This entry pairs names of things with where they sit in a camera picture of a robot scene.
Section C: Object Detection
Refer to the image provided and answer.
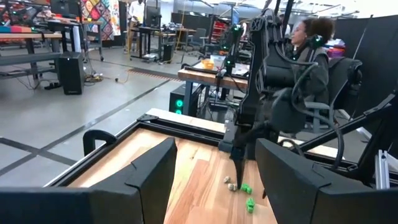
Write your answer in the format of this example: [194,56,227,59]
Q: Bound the wooden top workbench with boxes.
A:
[177,60,249,118]

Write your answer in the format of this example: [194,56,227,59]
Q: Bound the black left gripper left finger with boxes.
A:
[0,138,178,224]

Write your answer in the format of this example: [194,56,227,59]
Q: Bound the black partition panel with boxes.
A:
[334,14,398,125]

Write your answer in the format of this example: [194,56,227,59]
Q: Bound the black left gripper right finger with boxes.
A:
[254,138,398,224]

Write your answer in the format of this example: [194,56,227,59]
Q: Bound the red storage shelves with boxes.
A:
[211,20,228,44]

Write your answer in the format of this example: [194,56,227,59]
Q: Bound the silver aluminium extrusion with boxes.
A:
[374,149,391,190]

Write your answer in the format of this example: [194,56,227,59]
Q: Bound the black office chair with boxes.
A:
[304,57,363,134]

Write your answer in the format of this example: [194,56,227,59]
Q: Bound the grey office chair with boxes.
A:
[188,27,208,52]

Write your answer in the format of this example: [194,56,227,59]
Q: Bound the wooden top side table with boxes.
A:
[0,26,63,91]

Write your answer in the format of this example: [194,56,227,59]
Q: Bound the black computer with green lights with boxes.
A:
[169,83,200,116]

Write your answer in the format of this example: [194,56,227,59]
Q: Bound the colourful patchwork quilt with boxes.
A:
[81,0,121,41]

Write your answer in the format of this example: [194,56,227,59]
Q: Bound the background black robot arms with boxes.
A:
[219,24,246,77]

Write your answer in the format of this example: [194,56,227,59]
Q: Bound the black table clamp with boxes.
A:
[82,129,118,156]

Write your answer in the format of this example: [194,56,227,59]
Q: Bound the black standing desk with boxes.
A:
[129,26,175,62]

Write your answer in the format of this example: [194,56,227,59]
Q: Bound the black computer tower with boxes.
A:
[58,51,85,96]

